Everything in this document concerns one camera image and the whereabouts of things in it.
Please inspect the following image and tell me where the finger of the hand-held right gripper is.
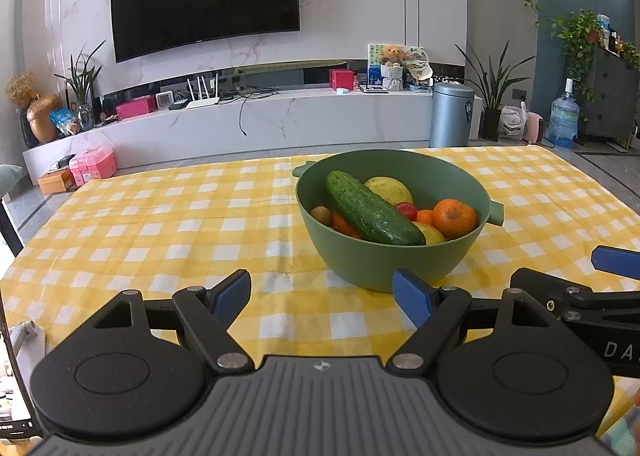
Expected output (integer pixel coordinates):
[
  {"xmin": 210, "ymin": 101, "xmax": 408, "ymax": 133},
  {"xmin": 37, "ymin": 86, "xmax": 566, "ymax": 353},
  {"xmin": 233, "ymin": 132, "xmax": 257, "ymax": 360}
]
[
  {"xmin": 509, "ymin": 267, "xmax": 596, "ymax": 313},
  {"xmin": 591, "ymin": 246, "xmax": 640, "ymax": 281}
]

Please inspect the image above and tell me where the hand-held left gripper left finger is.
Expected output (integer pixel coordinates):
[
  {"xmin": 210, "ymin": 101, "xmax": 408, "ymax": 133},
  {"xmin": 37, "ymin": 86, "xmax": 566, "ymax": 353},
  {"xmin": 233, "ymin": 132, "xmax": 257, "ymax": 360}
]
[{"xmin": 75, "ymin": 269, "xmax": 254, "ymax": 376}]

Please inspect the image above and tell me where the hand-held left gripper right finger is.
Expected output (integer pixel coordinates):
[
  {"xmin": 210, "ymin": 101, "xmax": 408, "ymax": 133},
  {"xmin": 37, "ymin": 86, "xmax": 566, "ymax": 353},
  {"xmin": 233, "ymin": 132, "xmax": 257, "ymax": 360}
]
[{"xmin": 386, "ymin": 268, "xmax": 566, "ymax": 375}]

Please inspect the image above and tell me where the green colander bowl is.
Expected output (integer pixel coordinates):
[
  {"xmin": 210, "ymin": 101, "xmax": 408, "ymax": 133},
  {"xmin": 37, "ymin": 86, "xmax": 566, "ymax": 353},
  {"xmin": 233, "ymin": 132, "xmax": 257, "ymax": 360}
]
[{"xmin": 292, "ymin": 150, "xmax": 503, "ymax": 293}]

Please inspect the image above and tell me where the green cucumber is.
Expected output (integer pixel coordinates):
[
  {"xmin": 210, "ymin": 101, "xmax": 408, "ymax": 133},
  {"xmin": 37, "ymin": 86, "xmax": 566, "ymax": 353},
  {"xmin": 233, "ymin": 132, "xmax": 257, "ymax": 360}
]
[{"xmin": 326, "ymin": 170, "xmax": 427, "ymax": 247}]

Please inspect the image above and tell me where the yellow checkered tablecloth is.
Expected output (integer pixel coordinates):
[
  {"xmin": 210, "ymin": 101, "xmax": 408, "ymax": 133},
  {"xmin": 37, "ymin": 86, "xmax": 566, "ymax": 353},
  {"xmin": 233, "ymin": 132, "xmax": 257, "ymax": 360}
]
[{"xmin": 0, "ymin": 145, "xmax": 640, "ymax": 437}]

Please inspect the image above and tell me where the blue water jug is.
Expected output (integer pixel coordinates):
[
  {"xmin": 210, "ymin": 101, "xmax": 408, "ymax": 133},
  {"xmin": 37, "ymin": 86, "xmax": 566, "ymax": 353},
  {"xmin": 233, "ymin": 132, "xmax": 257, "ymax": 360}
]
[{"xmin": 549, "ymin": 78, "xmax": 581, "ymax": 149}]

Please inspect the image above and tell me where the pink small appliance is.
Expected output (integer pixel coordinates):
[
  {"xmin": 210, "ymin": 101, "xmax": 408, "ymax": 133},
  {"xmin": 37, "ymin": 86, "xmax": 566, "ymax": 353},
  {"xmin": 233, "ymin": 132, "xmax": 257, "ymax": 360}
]
[{"xmin": 523, "ymin": 112, "xmax": 546, "ymax": 143}]

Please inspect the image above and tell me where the white plastic bag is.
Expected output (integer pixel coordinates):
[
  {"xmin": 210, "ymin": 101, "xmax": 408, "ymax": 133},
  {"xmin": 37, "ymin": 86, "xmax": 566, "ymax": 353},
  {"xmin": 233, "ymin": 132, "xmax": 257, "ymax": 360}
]
[{"xmin": 499, "ymin": 102, "xmax": 528, "ymax": 139}]

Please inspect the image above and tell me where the dark grey dresser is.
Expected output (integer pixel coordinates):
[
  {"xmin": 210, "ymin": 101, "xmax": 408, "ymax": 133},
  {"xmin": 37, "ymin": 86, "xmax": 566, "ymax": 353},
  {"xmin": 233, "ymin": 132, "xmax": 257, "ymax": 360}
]
[{"xmin": 582, "ymin": 43, "xmax": 640, "ymax": 147}]

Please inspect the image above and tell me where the blue-grey pedal trash can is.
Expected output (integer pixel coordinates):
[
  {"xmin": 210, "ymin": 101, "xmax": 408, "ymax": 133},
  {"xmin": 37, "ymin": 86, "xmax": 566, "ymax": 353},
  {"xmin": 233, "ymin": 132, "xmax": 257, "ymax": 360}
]
[{"xmin": 429, "ymin": 82, "xmax": 476, "ymax": 149}]

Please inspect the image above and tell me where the pink storage box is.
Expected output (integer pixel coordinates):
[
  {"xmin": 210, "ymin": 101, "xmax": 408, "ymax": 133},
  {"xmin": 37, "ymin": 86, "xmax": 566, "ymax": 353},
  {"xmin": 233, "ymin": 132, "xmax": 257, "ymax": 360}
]
[{"xmin": 69, "ymin": 145, "xmax": 117, "ymax": 185}]

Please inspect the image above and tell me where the white router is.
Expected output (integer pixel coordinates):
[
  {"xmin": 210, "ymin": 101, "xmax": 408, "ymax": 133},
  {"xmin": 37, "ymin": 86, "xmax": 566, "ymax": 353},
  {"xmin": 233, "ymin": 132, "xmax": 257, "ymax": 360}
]
[{"xmin": 186, "ymin": 76, "xmax": 221, "ymax": 110}]

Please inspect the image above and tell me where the white marble television cabinet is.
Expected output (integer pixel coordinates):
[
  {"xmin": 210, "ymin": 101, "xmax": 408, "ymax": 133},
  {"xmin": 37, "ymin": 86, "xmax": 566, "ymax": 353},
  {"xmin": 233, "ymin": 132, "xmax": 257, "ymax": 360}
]
[{"xmin": 22, "ymin": 86, "xmax": 483, "ymax": 181}]

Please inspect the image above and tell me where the floor plant in black pot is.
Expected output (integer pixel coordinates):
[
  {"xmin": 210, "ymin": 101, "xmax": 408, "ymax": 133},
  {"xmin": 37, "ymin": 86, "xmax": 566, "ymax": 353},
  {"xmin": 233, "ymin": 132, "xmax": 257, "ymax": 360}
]
[{"xmin": 454, "ymin": 40, "xmax": 537, "ymax": 141}]

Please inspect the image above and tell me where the orange cardboard box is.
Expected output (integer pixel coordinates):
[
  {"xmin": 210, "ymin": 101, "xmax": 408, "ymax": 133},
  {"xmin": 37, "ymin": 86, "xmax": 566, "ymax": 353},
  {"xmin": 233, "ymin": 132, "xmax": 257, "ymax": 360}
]
[{"xmin": 37, "ymin": 170, "xmax": 76, "ymax": 195}]

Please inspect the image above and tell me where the magenta box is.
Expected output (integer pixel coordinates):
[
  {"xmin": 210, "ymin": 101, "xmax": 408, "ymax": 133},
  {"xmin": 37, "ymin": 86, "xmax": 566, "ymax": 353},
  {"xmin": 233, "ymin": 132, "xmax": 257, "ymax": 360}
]
[{"xmin": 116, "ymin": 96, "xmax": 156, "ymax": 119}]

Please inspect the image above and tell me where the beige hat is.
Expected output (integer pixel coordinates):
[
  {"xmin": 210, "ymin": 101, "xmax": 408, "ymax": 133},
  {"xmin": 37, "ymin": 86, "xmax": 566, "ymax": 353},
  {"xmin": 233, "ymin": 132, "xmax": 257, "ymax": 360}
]
[{"xmin": 405, "ymin": 58, "xmax": 433, "ymax": 86}]

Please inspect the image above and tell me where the leafy pothos plant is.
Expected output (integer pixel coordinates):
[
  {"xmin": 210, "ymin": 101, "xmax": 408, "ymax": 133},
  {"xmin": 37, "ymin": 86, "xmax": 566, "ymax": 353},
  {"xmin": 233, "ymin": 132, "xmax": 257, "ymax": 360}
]
[{"xmin": 550, "ymin": 10, "xmax": 608, "ymax": 101}]

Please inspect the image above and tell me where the blue snack bag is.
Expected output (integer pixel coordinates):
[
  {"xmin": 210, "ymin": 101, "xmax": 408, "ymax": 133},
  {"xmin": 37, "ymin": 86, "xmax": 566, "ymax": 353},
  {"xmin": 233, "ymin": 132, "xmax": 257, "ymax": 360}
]
[{"xmin": 49, "ymin": 107, "xmax": 81, "ymax": 137}]

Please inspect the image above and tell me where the colourful picture board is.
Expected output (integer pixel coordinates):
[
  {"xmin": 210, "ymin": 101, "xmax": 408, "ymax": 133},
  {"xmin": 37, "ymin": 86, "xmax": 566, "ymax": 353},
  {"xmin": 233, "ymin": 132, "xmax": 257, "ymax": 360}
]
[{"xmin": 367, "ymin": 42, "xmax": 426, "ymax": 86}]

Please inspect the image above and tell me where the green upholstered chair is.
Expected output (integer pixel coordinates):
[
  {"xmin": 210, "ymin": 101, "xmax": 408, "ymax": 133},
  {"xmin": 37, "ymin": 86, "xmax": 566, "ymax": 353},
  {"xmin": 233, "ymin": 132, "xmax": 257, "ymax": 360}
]
[{"xmin": 0, "ymin": 164, "xmax": 25, "ymax": 199}]

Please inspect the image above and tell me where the copper vase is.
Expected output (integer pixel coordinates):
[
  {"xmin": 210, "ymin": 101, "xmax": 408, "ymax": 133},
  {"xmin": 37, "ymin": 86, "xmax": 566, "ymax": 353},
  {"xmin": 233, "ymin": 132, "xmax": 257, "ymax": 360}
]
[{"xmin": 26, "ymin": 94, "xmax": 62, "ymax": 144}]

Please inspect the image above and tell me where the potted long-leaf plant in jar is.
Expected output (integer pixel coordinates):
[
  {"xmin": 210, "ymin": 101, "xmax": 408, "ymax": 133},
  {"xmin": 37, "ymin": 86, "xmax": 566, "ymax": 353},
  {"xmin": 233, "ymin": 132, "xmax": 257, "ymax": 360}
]
[{"xmin": 54, "ymin": 40, "xmax": 107, "ymax": 131}]

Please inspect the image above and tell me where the dried flower bunch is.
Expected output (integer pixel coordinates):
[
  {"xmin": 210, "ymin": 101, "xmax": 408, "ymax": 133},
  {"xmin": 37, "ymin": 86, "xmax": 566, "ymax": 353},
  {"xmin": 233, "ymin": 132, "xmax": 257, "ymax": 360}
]
[{"xmin": 5, "ymin": 72, "xmax": 38, "ymax": 109}]

